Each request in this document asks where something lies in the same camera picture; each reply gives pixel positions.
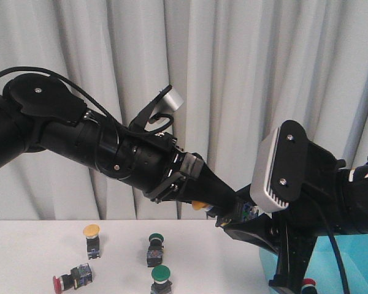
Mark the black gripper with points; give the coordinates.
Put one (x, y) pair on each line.
(186, 175)
(293, 248)

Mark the yellow push button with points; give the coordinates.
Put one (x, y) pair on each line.
(201, 206)
(91, 233)

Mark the red push button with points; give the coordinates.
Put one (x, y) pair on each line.
(308, 286)
(78, 277)

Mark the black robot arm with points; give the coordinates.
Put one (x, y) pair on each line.
(306, 193)
(38, 112)

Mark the turquoise plastic box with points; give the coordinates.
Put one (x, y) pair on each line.
(324, 270)

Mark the green push button lying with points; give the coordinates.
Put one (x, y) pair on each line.
(155, 250)

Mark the green push button upright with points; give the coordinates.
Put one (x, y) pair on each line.
(161, 283)

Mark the grey pleated curtain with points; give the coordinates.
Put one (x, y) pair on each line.
(242, 67)

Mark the red push button lying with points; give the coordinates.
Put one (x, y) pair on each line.
(78, 277)

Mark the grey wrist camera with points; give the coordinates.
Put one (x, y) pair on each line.
(169, 100)
(280, 167)

